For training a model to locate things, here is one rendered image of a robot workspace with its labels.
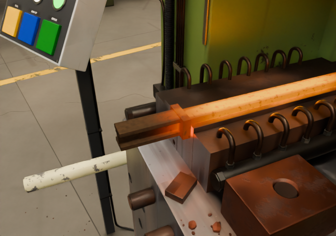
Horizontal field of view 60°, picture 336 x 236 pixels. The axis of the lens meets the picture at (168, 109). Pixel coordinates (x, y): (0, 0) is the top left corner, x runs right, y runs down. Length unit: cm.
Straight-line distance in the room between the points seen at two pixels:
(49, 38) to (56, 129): 150
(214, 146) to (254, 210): 10
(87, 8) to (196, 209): 53
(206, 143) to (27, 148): 180
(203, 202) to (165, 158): 10
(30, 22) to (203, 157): 62
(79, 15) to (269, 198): 57
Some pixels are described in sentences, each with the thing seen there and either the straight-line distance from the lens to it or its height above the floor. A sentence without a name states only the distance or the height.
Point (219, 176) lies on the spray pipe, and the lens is 40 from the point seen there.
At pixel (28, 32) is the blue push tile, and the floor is 100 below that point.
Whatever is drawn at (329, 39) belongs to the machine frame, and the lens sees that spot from 84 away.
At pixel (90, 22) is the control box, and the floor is 104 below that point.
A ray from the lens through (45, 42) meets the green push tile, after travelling 79.
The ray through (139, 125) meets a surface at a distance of 41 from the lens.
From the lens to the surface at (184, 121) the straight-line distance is 41.
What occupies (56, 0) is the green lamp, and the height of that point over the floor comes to 109.
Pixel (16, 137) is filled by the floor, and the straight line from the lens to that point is 226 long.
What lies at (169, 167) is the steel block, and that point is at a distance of 48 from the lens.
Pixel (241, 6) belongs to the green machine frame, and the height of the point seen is 110.
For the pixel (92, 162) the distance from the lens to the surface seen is 92.
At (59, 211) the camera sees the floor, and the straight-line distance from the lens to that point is 167.
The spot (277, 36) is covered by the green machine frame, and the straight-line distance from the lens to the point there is 74.
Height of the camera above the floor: 125
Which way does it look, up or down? 33 degrees down
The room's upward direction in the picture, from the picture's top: straight up
